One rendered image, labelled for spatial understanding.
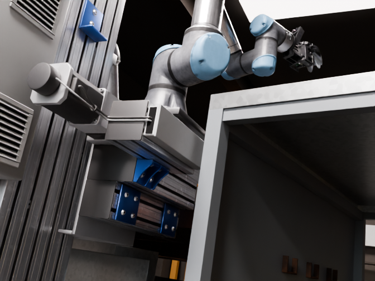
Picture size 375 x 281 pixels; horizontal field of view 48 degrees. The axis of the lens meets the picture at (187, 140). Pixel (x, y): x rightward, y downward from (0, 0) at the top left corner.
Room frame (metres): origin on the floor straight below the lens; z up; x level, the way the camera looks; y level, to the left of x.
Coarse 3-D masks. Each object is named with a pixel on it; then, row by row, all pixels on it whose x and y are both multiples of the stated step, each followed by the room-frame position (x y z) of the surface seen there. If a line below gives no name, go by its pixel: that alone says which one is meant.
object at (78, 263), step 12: (72, 252) 1.64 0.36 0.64; (84, 252) 1.59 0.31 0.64; (72, 264) 1.63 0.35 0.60; (84, 264) 1.59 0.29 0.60; (96, 264) 1.55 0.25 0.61; (108, 264) 1.51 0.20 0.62; (120, 264) 1.48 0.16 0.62; (132, 264) 1.44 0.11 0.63; (144, 264) 1.41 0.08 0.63; (156, 264) 1.43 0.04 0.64; (72, 276) 1.62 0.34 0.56; (84, 276) 1.58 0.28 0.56; (96, 276) 1.54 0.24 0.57; (108, 276) 1.51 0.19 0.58; (120, 276) 1.47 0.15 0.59; (132, 276) 1.44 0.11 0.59; (144, 276) 1.41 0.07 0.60
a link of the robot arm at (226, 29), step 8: (224, 8) 1.23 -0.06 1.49; (224, 16) 1.23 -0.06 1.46; (224, 24) 1.24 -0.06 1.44; (224, 32) 1.25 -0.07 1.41; (232, 32) 1.26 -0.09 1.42; (232, 40) 1.26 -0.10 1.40; (232, 48) 1.27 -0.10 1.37; (240, 48) 1.29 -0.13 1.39; (232, 56) 1.28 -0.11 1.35; (240, 56) 1.27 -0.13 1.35; (232, 64) 1.30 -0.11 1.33; (240, 64) 1.27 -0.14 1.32; (224, 72) 1.34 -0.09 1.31; (232, 72) 1.32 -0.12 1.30; (240, 72) 1.30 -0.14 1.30
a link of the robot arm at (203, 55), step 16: (208, 0) 1.03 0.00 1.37; (208, 16) 1.03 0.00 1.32; (192, 32) 1.02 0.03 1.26; (208, 32) 1.01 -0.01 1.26; (192, 48) 1.01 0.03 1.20; (208, 48) 1.00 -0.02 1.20; (224, 48) 1.03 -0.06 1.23; (176, 64) 1.07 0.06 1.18; (192, 64) 1.02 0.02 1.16; (208, 64) 1.01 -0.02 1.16; (224, 64) 1.04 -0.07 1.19; (192, 80) 1.08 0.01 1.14
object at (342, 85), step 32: (224, 96) 0.92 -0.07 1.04; (256, 96) 0.87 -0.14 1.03; (288, 96) 0.82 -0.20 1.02; (320, 96) 0.78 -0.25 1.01; (256, 128) 1.13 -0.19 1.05; (288, 128) 1.09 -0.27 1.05; (320, 128) 1.05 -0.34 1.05; (352, 128) 1.02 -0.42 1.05; (320, 160) 1.34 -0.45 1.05; (352, 160) 1.28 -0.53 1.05; (352, 192) 1.73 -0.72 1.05
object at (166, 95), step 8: (152, 88) 1.14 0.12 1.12; (160, 88) 1.12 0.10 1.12; (168, 88) 1.12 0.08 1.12; (176, 88) 1.13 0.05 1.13; (152, 96) 1.12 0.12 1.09; (160, 96) 1.11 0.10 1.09; (168, 96) 1.12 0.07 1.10; (176, 96) 1.13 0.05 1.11; (184, 96) 1.16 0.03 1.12; (168, 104) 1.12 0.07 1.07; (176, 104) 1.12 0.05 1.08; (184, 104) 1.15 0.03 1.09
